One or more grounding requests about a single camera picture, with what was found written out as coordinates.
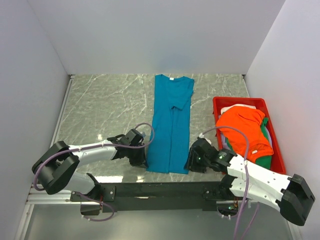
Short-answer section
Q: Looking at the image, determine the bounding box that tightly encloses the teal t shirt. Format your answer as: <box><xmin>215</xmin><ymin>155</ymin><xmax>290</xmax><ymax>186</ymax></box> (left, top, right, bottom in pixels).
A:
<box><xmin>146</xmin><ymin>74</ymin><xmax>195</xmax><ymax>174</ymax></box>

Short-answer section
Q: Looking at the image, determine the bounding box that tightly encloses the lavender t shirt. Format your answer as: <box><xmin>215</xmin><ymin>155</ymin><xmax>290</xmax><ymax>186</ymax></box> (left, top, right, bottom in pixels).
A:
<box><xmin>220</xmin><ymin>125</ymin><xmax>273</xmax><ymax>150</ymax></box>

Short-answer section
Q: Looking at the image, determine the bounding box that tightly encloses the orange t shirt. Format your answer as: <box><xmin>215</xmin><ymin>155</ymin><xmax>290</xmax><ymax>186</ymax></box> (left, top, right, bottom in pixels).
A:
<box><xmin>216</xmin><ymin>106</ymin><xmax>274</xmax><ymax>164</ymax></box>

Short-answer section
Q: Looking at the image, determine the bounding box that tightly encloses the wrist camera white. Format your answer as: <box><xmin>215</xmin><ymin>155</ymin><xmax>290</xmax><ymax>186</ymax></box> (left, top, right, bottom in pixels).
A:
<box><xmin>198</xmin><ymin>133</ymin><xmax>212</xmax><ymax>145</ymax></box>
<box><xmin>140</xmin><ymin>131</ymin><xmax>146</xmax><ymax>138</ymax></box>

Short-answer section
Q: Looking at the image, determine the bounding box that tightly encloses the black base bar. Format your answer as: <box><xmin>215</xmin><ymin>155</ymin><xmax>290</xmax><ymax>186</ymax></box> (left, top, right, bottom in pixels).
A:
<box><xmin>69</xmin><ymin>181</ymin><xmax>241</xmax><ymax>217</ymax></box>

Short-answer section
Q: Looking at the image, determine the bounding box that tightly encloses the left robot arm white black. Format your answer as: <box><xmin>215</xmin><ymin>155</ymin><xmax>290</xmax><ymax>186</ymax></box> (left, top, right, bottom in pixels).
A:
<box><xmin>31</xmin><ymin>128</ymin><xmax>148</xmax><ymax>201</ymax></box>

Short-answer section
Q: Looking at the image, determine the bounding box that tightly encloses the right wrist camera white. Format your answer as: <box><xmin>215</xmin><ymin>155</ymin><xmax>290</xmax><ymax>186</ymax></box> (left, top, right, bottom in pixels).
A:
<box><xmin>198</xmin><ymin>133</ymin><xmax>212</xmax><ymax>145</ymax></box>

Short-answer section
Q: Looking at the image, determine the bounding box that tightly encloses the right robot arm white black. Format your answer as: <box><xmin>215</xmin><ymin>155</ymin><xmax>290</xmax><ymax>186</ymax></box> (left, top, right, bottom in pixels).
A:
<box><xmin>185</xmin><ymin>138</ymin><xmax>316</xmax><ymax>226</ymax></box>

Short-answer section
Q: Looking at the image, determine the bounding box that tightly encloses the red plastic bin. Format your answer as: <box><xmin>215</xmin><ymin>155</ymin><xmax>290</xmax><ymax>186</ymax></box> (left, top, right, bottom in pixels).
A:
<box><xmin>212</xmin><ymin>96</ymin><xmax>287</xmax><ymax>175</ymax></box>

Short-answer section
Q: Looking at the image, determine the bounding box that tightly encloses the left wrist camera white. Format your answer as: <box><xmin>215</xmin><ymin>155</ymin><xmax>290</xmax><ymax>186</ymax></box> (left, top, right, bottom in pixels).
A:
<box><xmin>140</xmin><ymin>131</ymin><xmax>146</xmax><ymax>138</ymax></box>

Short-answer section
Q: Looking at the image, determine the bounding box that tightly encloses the green t shirt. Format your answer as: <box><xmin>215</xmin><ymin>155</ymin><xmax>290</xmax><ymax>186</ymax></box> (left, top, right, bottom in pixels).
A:
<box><xmin>255</xmin><ymin>117</ymin><xmax>272</xmax><ymax>170</ymax></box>

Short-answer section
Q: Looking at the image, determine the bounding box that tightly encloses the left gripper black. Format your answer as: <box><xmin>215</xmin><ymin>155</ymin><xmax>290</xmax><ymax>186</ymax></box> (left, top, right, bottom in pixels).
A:
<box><xmin>126</xmin><ymin>142</ymin><xmax>149</xmax><ymax>169</ymax></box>

